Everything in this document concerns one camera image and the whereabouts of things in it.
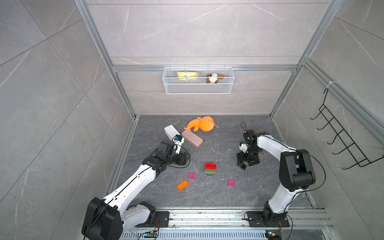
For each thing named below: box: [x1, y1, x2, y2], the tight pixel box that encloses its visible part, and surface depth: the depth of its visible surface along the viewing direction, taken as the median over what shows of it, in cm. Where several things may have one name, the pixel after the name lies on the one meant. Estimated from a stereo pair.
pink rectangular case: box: [181, 129, 204, 148], surface depth 106 cm
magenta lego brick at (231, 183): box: [228, 180, 235, 188], surface depth 85 cm
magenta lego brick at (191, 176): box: [188, 173, 196, 180], surface depth 88 cm
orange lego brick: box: [176, 180, 190, 192], surface depth 86 cm
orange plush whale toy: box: [183, 116, 215, 132], surface depth 109 cm
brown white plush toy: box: [206, 73, 225, 84], surface depth 89 cm
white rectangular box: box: [164, 124, 181, 141], surface depth 109 cm
